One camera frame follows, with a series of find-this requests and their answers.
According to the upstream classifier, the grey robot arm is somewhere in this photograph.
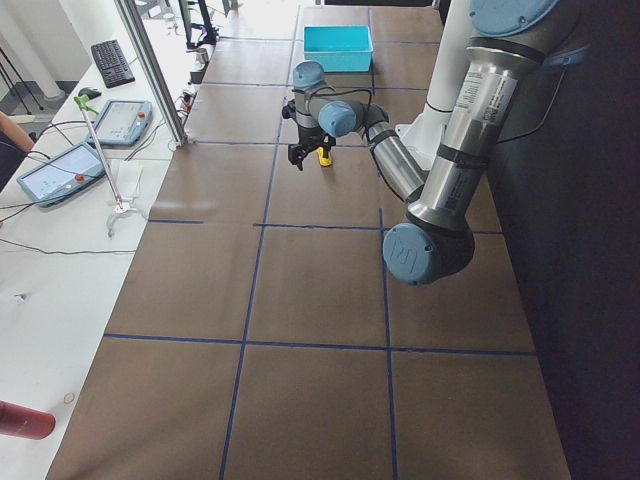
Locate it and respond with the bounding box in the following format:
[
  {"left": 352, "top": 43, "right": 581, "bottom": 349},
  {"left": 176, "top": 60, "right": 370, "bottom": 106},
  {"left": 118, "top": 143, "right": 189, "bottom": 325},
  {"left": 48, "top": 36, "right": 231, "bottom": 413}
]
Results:
[{"left": 282, "top": 1, "right": 586, "bottom": 285}]

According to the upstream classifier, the grabber stick green handle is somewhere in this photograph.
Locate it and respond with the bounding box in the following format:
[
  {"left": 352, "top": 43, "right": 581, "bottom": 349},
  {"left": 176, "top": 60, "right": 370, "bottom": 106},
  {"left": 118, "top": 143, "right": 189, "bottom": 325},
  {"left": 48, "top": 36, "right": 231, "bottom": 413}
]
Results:
[{"left": 73, "top": 95, "right": 148, "bottom": 238}]

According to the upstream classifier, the far teach pendant tablet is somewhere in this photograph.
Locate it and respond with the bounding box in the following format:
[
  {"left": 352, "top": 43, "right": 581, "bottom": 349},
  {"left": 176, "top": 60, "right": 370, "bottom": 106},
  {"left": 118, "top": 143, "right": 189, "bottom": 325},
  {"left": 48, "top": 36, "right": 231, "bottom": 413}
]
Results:
[{"left": 93, "top": 100, "right": 152, "bottom": 148}]

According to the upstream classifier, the turquoise plastic bin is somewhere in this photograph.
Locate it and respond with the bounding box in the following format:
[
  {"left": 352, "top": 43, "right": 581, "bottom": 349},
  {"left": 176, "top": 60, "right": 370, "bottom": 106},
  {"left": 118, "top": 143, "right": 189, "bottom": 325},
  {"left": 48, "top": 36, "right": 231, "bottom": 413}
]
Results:
[{"left": 303, "top": 25, "right": 373, "bottom": 73}]

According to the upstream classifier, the black keyboard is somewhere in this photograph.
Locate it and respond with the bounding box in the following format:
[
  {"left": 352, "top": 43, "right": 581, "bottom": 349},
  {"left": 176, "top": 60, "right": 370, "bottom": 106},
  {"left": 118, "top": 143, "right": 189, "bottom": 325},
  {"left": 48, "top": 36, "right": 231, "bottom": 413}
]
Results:
[{"left": 91, "top": 40, "right": 135, "bottom": 88}]

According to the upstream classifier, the yellow beetle toy car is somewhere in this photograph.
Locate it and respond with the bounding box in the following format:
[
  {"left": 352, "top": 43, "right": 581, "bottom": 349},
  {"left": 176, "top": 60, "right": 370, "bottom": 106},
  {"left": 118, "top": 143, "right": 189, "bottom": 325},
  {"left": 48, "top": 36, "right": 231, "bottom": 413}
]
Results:
[{"left": 316, "top": 147, "right": 333, "bottom": 168}]

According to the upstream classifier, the red cylinder bottle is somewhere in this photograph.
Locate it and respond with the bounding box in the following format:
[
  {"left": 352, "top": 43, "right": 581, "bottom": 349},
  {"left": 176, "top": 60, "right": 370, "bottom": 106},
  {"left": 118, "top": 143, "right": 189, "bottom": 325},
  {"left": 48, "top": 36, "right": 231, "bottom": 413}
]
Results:
[{"left": 0, "top": 401, "right": 56, "bottom": 440}]

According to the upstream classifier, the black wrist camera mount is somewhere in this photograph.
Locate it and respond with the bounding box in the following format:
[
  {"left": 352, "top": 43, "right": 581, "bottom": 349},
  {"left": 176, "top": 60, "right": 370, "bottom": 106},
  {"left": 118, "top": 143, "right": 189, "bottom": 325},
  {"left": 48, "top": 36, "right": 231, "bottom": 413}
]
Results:
[{"left": 281, "top": 99, "right": 296, "bottom": 122}]

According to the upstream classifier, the near teach pendant tablet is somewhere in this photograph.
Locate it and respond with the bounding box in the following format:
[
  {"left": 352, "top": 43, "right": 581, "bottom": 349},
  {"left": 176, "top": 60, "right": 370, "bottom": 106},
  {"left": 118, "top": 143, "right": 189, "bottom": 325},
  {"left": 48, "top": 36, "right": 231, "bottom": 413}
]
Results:
[{"left": 17, "top": 143, "right": 105, "bottom": 208}]

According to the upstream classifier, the teach pendant tablet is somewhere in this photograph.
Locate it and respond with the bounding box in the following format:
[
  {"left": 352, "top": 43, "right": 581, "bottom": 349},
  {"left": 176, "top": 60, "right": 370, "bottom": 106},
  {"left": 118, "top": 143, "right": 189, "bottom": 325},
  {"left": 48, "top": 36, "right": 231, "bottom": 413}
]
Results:
[
  {"left": 17, "top": 143, "right": 105, "bottom": 208},
  {"left": 93, "top": 100, "right": 152, "bottom": 148}
]

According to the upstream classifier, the small metal cup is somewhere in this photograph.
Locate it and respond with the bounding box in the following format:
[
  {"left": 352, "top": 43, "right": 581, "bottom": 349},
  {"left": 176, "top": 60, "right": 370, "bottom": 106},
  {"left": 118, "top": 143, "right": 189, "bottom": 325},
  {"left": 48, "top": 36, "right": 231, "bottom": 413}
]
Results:
[{"left": 195, "top": 48, "right": 209, "bottom": 64}]

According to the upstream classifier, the aluminium frame post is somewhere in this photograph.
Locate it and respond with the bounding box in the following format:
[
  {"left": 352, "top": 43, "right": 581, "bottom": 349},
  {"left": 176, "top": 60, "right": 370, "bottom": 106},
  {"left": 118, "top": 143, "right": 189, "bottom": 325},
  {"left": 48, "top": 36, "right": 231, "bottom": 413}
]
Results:
[{"left": 114, "top": 0, "right": 187, "bottom": 147}]

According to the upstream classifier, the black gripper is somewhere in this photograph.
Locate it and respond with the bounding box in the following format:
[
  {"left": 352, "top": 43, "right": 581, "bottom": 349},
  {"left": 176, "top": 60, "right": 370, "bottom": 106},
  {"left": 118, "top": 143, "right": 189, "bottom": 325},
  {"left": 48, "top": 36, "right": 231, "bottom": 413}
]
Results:
[{"left": 287, "top": 125, "right": 335, "bottom": 171}]

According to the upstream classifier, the seated person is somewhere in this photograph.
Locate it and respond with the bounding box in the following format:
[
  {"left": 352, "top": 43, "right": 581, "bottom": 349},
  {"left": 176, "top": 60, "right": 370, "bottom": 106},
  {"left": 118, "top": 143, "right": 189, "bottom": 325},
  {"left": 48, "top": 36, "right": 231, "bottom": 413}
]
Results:
[{"left": 0, "top": 112, "right": 35, "bottom": 189}]

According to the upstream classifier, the black computer mouse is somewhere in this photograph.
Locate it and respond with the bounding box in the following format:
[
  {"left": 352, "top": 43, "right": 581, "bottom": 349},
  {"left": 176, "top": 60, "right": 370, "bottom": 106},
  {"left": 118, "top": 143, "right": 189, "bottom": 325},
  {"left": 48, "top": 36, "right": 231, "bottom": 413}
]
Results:
[{"left": 78, "top": 87, "right": 102, "bottom": 100}]

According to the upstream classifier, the white pedestal column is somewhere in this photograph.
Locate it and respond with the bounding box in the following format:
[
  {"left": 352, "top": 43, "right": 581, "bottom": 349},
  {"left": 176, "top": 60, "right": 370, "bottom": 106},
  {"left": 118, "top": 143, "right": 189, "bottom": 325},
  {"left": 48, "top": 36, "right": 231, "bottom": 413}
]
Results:
[{"left": 396, "top": 0, "right": 473, "bottom": 171}]

